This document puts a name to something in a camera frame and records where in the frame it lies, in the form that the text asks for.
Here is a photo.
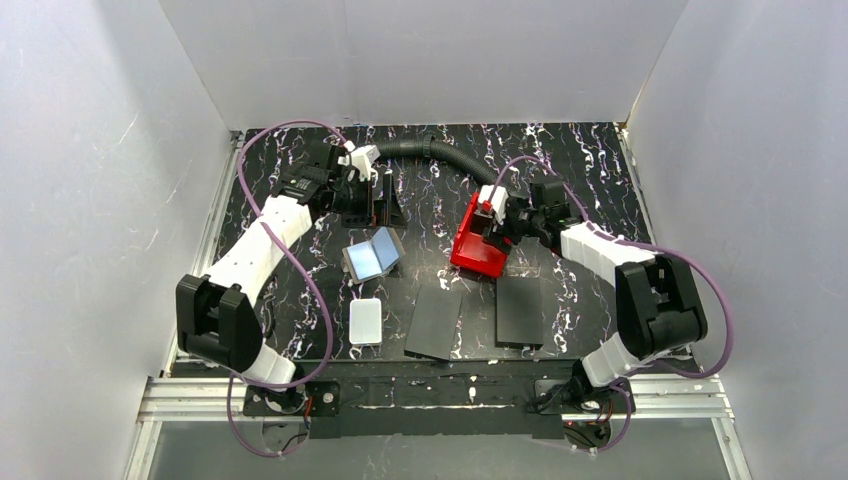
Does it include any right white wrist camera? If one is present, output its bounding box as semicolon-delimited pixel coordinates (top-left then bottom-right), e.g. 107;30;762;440
477;185;509;224

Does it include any black card left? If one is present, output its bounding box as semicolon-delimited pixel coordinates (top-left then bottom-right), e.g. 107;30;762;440
404;285;463;361

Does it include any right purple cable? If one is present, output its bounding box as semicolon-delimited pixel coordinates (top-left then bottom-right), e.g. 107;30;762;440
486;155;737;455

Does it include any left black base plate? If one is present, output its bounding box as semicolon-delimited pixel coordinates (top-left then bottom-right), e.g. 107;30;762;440
242;381;341;417

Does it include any black card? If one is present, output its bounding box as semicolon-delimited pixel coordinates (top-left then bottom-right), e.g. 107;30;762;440
495;277;544;349
404;285;463;361

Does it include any black corrugated hose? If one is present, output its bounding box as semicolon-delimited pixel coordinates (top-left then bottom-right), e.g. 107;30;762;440
367;135;511;193

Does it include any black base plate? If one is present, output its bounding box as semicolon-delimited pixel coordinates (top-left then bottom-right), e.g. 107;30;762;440
526;379;636;420
242;381;341;417

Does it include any red plastic tray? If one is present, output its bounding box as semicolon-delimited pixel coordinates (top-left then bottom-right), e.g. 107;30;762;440
450;192;508;278

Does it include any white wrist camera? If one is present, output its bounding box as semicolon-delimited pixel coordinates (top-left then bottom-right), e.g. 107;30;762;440
337;140;380;181
477;185;509;224

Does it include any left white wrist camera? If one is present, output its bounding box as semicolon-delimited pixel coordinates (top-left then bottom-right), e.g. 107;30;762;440
337;140;380;181

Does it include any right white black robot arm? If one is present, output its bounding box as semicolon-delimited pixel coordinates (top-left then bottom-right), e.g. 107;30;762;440
473;181;708;393

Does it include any black card right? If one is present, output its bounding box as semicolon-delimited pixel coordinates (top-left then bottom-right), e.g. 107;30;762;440
495;277;544;349

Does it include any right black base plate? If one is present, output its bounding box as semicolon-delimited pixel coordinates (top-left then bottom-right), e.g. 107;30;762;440
526;379;636;420

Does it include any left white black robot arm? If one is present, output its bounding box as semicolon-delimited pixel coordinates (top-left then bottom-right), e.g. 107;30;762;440
176;142;405;392

